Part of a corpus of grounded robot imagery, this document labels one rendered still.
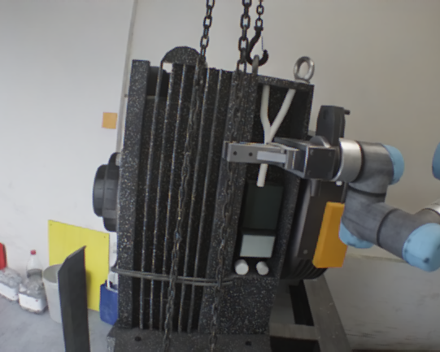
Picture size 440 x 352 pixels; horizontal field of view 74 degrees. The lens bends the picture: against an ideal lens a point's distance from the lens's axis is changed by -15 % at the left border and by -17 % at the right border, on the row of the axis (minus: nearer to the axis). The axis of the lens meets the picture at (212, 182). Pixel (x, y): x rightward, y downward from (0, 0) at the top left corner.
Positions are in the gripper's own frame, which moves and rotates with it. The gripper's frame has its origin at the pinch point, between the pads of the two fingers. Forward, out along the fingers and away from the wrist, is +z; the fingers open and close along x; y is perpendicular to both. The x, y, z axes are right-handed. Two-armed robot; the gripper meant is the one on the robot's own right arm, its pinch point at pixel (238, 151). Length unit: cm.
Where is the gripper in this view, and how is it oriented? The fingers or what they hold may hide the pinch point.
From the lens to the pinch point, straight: 52.2
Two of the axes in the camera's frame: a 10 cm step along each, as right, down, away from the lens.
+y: -0.9, 9.7, 2.1
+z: -9.8, -0.4, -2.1
